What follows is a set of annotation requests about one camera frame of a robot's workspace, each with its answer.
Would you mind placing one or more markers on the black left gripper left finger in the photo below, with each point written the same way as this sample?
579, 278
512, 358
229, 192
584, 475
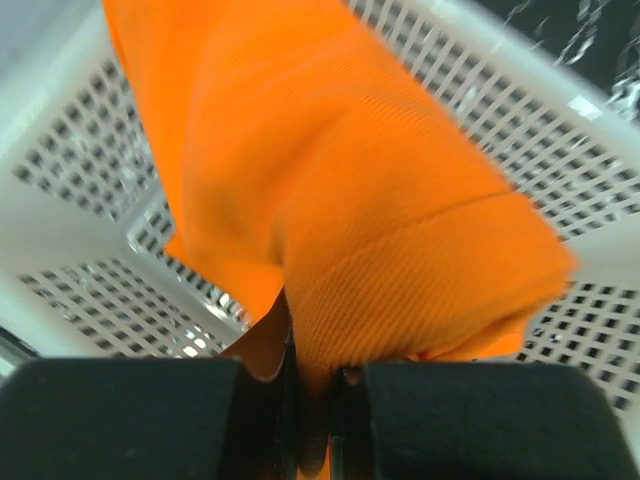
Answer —
198, 418

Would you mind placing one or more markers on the white perforated plastic basket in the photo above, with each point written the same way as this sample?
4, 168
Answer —
84, 220

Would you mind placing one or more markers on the orange trousers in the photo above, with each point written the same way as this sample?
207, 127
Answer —
300, 160

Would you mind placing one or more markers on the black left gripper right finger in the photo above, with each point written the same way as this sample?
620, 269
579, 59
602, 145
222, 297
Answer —
476, 421

